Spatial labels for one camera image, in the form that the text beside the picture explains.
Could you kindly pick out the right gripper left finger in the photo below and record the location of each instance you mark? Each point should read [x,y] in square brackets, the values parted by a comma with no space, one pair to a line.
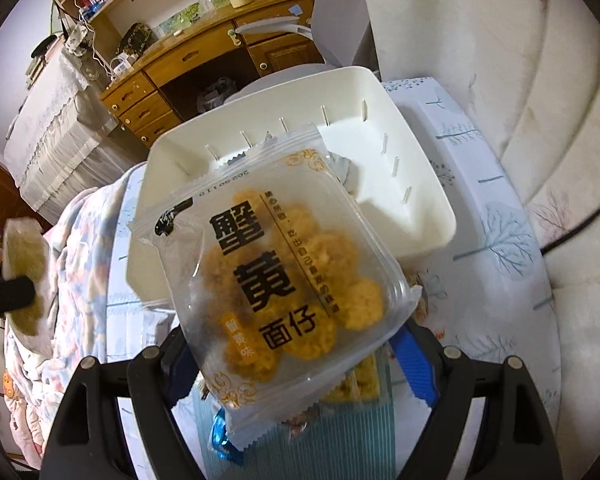
[87,440]

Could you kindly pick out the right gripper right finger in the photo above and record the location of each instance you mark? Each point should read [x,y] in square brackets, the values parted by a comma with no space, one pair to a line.
[515,439]

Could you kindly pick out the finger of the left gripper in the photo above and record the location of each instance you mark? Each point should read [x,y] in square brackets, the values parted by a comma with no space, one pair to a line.
[16,294]

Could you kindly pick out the pale crumbly cookie packet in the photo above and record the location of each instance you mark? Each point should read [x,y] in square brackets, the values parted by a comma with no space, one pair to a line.
[26,263]

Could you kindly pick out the orange crab noodle snack packet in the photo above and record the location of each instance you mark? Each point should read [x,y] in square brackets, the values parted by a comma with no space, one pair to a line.
[275,307]

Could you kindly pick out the blue snowflake snack packet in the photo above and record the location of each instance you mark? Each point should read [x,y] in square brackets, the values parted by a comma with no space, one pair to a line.
[220,442]

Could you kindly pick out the mixed nuts clear packet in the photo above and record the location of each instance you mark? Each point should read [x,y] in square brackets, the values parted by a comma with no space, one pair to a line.
[434,294]

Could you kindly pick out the white red snack packet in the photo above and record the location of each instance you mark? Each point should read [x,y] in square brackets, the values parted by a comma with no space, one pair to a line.
[339,166]

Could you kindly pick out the floral pastel blanket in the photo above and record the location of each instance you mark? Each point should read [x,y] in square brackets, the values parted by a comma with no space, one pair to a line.
[91,311]

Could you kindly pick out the patterned light blue tablecloth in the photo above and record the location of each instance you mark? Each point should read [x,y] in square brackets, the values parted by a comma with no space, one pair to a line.
[500,303]

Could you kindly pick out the lace covered cabinet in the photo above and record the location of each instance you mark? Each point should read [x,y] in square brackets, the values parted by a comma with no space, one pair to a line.
[64,140]

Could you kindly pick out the black trash bag bin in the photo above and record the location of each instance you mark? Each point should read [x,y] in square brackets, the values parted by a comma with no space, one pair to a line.
[215,95]

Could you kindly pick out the wooden desk with drawers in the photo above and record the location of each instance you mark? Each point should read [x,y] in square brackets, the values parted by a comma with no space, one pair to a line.
[162,89]

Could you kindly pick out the white plastic storage bin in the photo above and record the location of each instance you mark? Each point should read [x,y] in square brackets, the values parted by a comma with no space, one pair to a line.
[275,141]

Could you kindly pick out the white floral curtain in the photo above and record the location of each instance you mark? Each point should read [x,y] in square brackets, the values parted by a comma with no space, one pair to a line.
[527,72]

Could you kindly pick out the grey office chair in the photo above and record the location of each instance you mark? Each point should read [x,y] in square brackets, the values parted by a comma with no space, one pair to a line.
[340,30]

